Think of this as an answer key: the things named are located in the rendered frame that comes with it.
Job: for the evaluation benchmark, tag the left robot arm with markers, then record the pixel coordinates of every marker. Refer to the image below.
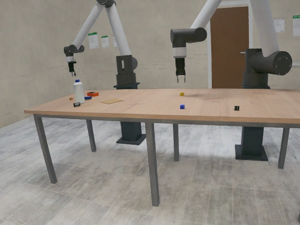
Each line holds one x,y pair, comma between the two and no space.
260,61

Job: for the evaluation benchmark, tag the tan mat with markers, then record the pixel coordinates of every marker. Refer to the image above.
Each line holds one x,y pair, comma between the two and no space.
110,101

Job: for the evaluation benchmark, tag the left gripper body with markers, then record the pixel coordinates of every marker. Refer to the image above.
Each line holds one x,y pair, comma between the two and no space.
179,54

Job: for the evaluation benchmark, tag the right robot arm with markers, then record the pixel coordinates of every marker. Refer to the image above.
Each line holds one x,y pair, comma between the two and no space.
125,67

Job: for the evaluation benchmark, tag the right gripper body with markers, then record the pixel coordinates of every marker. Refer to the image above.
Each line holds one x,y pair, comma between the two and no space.
70,60

